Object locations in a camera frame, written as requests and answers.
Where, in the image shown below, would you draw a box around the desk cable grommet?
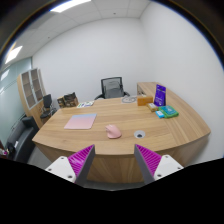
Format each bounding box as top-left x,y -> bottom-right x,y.
134,130 -> 145,139

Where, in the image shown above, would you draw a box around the small blue box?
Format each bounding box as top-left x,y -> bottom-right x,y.
155,111 -> 165,118

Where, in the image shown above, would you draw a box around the wooden desk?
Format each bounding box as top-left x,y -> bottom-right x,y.
33,90 -> 210,183

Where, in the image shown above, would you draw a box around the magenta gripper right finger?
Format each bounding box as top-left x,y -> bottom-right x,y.
134,144 -> 183,184

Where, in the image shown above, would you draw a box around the pink blue mouse pad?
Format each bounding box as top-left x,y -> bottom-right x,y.
64,114 -> 96,130

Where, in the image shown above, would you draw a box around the wooden cabinet with glass doors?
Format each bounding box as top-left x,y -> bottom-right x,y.
17,68 -> 46,128

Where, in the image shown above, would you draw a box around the small beige box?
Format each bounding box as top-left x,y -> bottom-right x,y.
147,103 -> 158,112

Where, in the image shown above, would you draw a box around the papers on desk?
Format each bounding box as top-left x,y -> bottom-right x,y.
77,101 -> 94,108

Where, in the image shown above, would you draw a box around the small black chair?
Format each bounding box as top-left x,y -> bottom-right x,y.
40,94 -> 56,119

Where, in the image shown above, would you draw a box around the coiled white cable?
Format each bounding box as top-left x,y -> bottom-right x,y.
121,95 -> 138,104

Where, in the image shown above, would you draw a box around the pink computer mouse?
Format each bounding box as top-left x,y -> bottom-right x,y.
105,125 -> 122,139

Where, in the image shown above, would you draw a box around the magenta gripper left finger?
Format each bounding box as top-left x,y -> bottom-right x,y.
46,145 -> 95,184

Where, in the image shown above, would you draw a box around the green box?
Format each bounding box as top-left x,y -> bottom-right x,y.
159,105 -> 179,118

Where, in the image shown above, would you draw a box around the grey mesh office chair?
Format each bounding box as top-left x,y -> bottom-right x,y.
96,77 -> 129,99

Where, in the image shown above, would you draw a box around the dark brown box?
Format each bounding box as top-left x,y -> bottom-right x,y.
57,93 -> 78,108

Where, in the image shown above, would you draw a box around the orange tissue box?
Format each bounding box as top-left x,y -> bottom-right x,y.
137,95 -> 153,106

